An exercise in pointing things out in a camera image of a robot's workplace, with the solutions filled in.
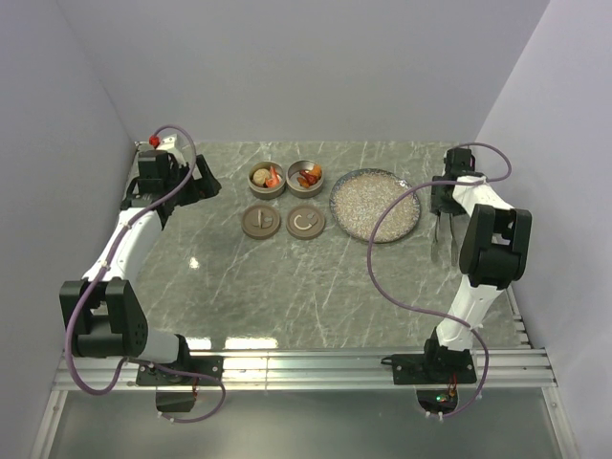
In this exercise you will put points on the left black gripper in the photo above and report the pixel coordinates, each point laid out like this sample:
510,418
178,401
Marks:
206,186

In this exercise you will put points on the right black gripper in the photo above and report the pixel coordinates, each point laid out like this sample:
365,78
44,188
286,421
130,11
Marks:
438,205

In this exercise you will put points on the metal tongs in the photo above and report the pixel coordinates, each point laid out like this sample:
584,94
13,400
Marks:
438,239

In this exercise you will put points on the beige steamed bun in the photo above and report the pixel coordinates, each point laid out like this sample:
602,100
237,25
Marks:
263,177

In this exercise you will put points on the brown lid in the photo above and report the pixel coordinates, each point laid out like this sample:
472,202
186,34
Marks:
305,222
260,222

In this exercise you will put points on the red shrimp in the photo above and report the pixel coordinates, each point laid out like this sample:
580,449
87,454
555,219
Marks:
273,179

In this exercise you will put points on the brown glazed meat piece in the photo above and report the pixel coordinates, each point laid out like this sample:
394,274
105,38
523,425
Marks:
303,182

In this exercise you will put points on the orange red meat piece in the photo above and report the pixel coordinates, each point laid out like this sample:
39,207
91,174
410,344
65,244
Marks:
309,177

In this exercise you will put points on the orange fried nugget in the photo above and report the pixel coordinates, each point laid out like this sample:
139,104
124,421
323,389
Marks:
316,171

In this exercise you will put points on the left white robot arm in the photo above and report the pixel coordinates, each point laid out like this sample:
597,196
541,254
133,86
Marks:
101,312

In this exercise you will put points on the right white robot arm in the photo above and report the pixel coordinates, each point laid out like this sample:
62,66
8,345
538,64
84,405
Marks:
492,256

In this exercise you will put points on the left steel lunch container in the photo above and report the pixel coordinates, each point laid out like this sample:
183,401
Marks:
267,193

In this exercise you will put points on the steel lunch container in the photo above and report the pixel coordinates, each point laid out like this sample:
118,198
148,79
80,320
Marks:
267,193
295,188

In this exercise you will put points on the right steel lunch container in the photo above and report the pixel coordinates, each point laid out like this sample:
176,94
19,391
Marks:
295,188

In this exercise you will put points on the speckled ceramic plate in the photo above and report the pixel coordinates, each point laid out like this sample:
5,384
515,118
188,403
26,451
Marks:
359,198

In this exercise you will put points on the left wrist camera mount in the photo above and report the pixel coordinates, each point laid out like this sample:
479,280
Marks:
172,144

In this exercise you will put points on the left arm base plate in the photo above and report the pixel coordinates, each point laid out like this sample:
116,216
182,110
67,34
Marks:
199,371

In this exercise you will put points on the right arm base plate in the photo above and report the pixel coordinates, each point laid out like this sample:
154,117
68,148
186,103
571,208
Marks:
417,369

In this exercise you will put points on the aluminium rail frame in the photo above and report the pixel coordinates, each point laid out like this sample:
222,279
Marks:
303,334

